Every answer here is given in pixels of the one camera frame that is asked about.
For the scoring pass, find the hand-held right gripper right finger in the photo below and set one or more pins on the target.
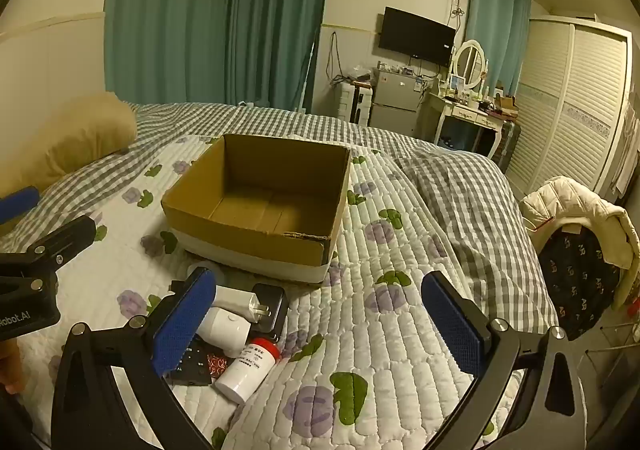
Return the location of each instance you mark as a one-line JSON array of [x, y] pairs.
[[452, 325]]

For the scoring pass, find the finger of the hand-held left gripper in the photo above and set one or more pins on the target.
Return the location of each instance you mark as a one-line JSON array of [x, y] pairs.
[[17, 204], [67, 237]]

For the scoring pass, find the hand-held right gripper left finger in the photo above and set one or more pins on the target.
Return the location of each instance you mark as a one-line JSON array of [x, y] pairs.
[[184, 327]]

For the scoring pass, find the white rounded device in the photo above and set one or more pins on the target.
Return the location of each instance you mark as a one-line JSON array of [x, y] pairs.
[[223, 331]]

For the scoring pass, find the white charger plug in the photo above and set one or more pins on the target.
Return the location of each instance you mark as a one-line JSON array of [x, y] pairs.
[[232, 300]]

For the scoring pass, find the white pill bottle red cap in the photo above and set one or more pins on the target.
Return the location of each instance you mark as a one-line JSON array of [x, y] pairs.
[[245, 372]]

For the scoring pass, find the black rectangular power bank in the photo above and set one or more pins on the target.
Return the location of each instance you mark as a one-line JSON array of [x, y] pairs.
[[278, 306]]

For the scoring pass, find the cardboard box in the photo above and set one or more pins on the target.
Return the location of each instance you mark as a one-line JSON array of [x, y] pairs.
[[225, 211]]

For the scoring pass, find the person's left hand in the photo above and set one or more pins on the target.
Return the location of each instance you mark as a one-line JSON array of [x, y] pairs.
[[10, 367]]

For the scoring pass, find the black packet with red print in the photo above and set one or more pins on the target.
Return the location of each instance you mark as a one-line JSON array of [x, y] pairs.
[[197, 371]]

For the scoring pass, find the tan pillow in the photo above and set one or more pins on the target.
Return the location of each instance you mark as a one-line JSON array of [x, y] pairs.
[[75, 140]]

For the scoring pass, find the white floral quilt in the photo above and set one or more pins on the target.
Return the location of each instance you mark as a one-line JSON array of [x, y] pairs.
[[375, 380]]

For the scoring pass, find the dark printed garment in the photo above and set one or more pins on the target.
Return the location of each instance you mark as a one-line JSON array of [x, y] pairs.
[[577, 275]]

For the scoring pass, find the grey checkered duvet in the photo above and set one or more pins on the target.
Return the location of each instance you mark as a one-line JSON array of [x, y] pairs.
[[450, 190]]

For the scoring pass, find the cream padded jacket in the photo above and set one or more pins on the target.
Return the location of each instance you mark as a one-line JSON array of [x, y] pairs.
[[565, 202]]

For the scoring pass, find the dark suitcase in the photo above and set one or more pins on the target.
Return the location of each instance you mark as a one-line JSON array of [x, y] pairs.
[[507, 145]]

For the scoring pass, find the white dressing table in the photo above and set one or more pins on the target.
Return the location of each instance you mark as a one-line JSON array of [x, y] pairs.
[[460, 111]]

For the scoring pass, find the silver small fridge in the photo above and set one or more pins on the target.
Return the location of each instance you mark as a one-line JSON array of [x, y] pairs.
[[395, 102]]

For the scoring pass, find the white louvred wardrobe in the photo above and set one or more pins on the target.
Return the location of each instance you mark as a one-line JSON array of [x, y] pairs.
[[570, 105]]

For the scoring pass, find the wide green curtain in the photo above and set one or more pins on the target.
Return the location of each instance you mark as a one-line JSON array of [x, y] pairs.
[[200, 15]]

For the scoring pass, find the oval white framed mirror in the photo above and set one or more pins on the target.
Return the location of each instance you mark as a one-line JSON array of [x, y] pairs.
[[470, 61]]

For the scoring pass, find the narrow green curtain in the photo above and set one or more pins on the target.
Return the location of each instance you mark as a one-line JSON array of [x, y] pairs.
[[492, 15]]

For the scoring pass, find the black wall television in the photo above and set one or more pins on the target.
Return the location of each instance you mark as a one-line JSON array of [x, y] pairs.
[[415, 36]]

